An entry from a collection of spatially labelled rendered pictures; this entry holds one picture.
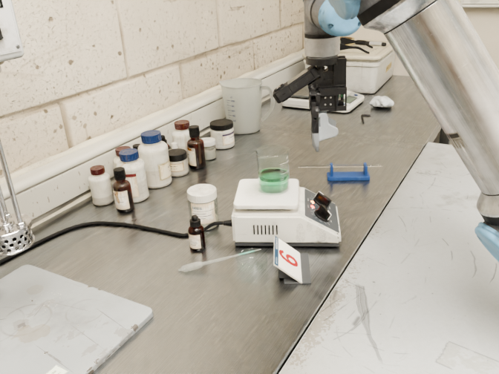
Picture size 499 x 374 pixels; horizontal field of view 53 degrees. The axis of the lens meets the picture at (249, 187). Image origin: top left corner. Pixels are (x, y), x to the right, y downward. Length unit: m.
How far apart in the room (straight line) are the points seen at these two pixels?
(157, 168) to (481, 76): 0.79
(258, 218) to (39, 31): 0.60
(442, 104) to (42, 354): 0.62
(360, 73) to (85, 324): 1.45
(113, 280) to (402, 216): 0.58
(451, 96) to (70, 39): 0.86
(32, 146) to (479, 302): 0.91
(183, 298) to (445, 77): 0.51
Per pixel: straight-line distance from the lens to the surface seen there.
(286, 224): 0.91
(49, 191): 1.15
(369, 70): 1.94
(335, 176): 1.20
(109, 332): 0.78
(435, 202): 1.13
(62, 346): 0.78
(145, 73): 1.40
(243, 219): 0.91
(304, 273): 0.86
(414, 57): 0.61
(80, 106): 1.24
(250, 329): 0.76
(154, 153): 1.18
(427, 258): 0.93
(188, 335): 0.76
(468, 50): 0.61
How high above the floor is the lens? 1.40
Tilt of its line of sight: 25 degrees down
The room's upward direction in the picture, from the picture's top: 3 degrees counter-clockwise
